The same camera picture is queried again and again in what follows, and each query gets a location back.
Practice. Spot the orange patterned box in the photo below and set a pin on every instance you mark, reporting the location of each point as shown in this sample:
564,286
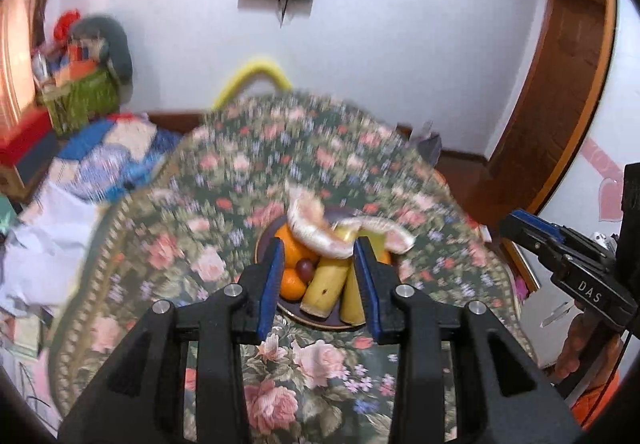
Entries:
75,71

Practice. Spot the grey bag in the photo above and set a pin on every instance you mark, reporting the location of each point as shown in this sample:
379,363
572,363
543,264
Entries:
430,146

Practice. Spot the white crumpled bedsheet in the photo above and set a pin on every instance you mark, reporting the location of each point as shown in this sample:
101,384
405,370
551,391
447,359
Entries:
45,234

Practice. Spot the pink heart door sticker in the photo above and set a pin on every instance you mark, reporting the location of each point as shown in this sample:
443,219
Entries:
610,196

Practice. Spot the person's right forearm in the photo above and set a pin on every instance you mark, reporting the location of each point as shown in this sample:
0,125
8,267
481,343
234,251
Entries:
597,404

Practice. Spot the purple round plate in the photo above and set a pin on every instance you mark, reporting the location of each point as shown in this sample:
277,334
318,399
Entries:
292,310

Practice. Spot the blue patterned quilt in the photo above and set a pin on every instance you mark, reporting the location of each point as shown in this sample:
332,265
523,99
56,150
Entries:
110,159

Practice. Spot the grey plush toy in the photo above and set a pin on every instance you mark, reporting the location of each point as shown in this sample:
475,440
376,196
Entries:
112,44

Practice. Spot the pink curtain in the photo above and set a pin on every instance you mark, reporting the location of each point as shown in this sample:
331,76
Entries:
20,49

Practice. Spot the person's right hand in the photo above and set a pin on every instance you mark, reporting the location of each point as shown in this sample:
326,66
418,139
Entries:
575,349

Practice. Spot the large orange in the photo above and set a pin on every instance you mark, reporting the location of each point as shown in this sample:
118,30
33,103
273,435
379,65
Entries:
382,258
295,249

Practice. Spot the green box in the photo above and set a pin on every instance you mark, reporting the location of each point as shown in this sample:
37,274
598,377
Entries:
85,99

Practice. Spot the white door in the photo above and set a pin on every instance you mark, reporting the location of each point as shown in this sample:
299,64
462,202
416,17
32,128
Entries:
615,74

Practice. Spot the wooden door frame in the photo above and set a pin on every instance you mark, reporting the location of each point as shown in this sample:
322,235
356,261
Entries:
565,74

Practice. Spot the red plush toy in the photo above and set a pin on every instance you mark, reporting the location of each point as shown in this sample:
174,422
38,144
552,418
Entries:
67,24

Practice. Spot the short peeled banana piece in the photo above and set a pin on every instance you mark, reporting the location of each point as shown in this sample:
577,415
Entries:
325,289

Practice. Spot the floral blanket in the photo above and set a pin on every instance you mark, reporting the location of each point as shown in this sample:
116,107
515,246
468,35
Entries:
225,174

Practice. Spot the red box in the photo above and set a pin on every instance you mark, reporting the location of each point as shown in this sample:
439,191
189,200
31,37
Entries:
25,136

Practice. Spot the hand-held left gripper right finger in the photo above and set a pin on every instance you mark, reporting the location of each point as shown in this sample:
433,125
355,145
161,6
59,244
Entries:
367,289

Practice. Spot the pomelo piece with peel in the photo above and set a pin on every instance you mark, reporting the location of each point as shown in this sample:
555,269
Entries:
310,224

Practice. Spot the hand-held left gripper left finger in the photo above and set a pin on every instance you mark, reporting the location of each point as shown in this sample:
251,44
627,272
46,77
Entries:
272,284

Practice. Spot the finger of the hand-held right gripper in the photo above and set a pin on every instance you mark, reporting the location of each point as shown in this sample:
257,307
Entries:
537,224
525,241

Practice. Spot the pink pomelo segment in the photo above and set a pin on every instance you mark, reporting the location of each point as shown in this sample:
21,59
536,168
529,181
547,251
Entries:
390,236

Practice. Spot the long peeled banana piece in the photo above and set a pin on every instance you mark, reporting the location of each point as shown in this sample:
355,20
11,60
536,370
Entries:
352,299

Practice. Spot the small mandarin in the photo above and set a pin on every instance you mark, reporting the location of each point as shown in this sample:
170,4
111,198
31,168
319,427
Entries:
292,286

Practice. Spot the dark red grape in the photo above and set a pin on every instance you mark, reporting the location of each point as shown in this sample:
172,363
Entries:
306,267

